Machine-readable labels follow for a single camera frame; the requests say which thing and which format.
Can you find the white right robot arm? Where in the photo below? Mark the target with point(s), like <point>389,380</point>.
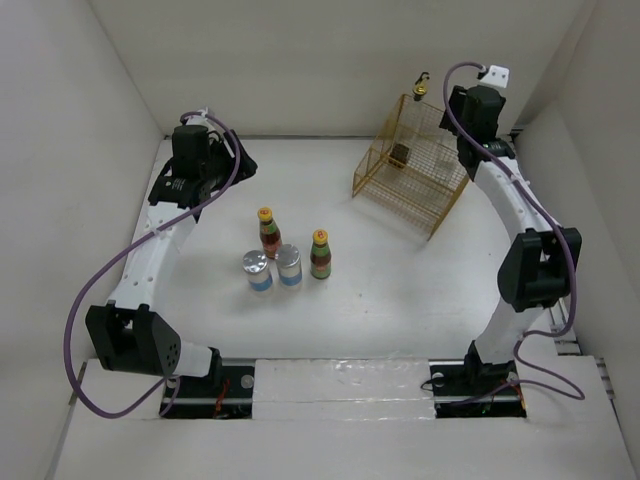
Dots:
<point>538,270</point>

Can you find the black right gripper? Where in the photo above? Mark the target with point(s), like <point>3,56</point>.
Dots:
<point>457,101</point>

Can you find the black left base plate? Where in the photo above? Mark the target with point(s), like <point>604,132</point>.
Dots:
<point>231,399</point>

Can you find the brown sauce bottle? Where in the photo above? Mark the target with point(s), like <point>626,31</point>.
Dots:
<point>269,232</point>
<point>320,255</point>

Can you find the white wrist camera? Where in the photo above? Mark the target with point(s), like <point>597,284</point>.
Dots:
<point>197,117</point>
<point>494,76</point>

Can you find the aluminium side rail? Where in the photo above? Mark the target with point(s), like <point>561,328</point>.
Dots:
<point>561,317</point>

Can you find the clear glass oil bottle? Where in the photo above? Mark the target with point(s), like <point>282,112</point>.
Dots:
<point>447,156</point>

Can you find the gold wire basket rack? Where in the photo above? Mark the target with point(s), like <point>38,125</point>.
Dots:
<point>417,193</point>

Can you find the glass oil bottle dark liquid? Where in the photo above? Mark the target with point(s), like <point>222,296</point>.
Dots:
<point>409,120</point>

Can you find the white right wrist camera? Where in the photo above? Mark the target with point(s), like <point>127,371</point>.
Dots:
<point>494,76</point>

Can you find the spice jar silver lid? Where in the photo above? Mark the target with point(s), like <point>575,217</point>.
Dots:
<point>288,263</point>
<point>256,266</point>

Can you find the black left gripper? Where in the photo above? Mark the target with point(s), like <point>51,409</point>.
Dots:
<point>224,148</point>

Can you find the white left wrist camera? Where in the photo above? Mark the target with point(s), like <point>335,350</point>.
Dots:
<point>197,117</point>

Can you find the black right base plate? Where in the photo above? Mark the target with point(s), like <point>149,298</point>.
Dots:
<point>458,393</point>

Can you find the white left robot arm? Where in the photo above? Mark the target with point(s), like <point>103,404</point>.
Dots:
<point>130,333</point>

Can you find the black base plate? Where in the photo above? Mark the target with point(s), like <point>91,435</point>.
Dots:
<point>231,399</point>
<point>458,393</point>

